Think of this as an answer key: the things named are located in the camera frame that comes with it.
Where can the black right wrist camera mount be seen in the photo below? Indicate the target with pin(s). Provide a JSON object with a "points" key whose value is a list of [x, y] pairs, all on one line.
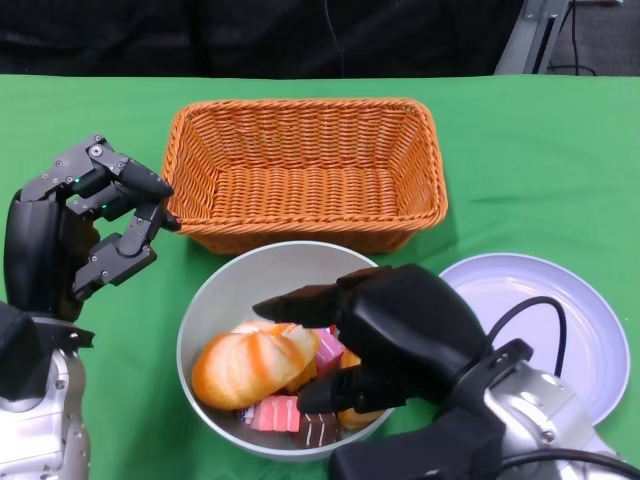
{"points": [[425, 450]]}

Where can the chocolate layered cake slice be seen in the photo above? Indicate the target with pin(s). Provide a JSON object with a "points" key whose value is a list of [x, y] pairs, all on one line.
{"points": [[320, 430]]}

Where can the lavender plate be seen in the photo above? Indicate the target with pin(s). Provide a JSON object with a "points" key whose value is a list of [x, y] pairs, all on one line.
{"points": [[590, 310]]}

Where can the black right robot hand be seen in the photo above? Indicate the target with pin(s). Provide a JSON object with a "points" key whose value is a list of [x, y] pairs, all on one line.
{"points": [[400, 325]]}

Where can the grey metal frame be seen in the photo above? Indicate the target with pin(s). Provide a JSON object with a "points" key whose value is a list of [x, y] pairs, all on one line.
{"points": [[520, 45]]}

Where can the orange wicker basket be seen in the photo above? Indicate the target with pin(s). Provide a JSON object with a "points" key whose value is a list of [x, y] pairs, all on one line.
{"points": [[300, 200]]}

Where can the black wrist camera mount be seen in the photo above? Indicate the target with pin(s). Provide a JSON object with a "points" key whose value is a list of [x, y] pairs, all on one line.
{"points": [[17, 350], [425, 450]]}

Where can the pale grey bowl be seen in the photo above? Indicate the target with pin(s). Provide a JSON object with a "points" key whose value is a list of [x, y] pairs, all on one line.
{"points": [[235, 295]]}

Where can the pink layered cake slice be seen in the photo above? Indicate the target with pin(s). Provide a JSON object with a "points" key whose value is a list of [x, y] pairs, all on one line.
{"points": [[327, 350]]}

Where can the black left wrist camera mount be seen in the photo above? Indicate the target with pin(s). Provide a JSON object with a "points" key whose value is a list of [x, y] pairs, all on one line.
{"points": [[17, 350]]}

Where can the green tablecloth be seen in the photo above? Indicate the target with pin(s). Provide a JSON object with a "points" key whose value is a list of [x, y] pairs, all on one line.
{"points": [[75, 115]]}

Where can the black backdrop curtain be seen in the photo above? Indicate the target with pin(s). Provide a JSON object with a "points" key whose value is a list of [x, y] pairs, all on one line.
{"points": [[150, 35]]}

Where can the round orange-striped bread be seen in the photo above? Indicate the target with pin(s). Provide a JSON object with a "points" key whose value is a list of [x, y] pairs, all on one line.
{"points": [[240, 365]]}

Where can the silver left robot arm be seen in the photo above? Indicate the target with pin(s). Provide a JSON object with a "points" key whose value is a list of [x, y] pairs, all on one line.
{"points": [[50, 430]]}

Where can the yellow layered cake slice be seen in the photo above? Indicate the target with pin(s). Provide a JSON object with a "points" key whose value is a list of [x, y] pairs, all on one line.
{"points": [[302, 375]]}

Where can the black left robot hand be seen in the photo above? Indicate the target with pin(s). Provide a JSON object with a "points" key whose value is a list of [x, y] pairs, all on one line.
{"points": [[35, 240]]}

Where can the salmon cake slice with berries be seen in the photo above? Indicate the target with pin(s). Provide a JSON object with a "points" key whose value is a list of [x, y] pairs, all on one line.
{"points": [[275, 415]]}

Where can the long orange-striped bread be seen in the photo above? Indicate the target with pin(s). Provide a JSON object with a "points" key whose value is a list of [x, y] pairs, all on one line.
{"points": [[357, 417]]}

